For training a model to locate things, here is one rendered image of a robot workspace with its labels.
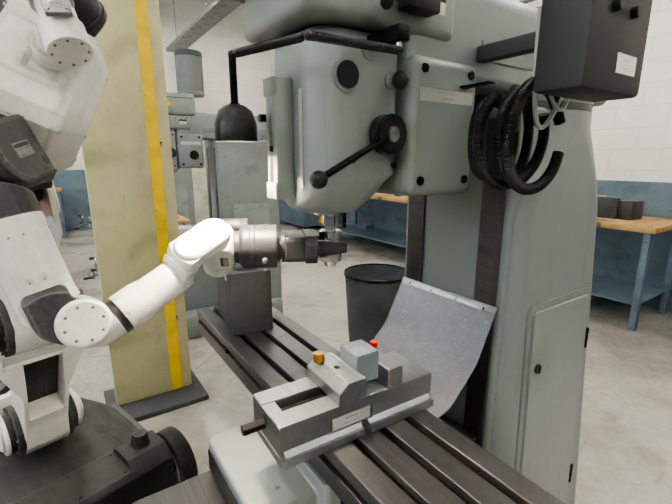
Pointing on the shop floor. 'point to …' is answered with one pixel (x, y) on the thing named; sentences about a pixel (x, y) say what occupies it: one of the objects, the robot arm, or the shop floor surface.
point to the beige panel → (137, 209)
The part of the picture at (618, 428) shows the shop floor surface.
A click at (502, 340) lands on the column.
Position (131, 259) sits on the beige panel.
